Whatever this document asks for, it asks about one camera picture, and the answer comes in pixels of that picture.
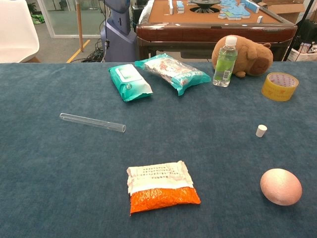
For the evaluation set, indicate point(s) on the clear glass test tube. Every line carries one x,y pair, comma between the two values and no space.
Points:
91,122

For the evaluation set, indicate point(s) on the white test tube cap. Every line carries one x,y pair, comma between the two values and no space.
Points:
261,131

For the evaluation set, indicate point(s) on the teal wet wipes pack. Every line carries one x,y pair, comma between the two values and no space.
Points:
128,81

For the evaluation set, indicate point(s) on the teal snack bag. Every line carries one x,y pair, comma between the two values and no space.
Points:
178,74

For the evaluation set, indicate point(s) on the orange and white packet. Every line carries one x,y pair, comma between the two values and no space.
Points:
161,196

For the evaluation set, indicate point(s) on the clear bottle with green label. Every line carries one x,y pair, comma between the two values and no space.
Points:
224,67

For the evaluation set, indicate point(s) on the blue-grey machine base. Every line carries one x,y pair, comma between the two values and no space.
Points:
119,42

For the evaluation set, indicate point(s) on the brown mahjong table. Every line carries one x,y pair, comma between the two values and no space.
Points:
198,32

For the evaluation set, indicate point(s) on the white plastic bag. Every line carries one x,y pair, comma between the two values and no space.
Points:
146,15

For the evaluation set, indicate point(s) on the brown capybara plush toy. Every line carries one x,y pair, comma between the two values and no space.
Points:
255,59

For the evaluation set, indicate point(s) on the upright white mahjong tile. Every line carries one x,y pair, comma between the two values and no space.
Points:
171,6

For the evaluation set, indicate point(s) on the stacked blue mahjong tiles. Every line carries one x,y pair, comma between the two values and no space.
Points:
180,7

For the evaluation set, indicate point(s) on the wooden pole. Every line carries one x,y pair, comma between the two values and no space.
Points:
79,27

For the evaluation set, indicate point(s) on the blue tablecloth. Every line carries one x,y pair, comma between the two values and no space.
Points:
49,173

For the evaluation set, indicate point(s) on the black mahjong table centre dish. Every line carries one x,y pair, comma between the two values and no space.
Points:
204,4

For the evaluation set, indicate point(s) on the yellow tape roll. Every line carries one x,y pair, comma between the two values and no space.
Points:
280,95

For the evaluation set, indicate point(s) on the pile of blue mahjong tiles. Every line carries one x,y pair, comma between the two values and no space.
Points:
232,11

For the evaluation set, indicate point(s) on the pink egg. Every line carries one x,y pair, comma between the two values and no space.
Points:
281,187

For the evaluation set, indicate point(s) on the single white mahjong tile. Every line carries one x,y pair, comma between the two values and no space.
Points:
259,19

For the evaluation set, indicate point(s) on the row of blue mahjong tiles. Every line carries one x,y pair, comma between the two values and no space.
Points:
251,6

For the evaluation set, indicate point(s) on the green floor object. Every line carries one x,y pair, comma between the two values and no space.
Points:
38,19

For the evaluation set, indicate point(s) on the white printed boxes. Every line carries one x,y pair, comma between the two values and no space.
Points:
303,53

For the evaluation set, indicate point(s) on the green potted plant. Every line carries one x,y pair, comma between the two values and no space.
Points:
32,8

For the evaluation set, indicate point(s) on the cardboard box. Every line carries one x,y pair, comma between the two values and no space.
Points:
289,12

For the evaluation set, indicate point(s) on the white plastic chair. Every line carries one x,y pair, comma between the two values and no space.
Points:
15,29

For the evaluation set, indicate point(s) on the black equipment case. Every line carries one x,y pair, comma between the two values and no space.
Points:
308,32

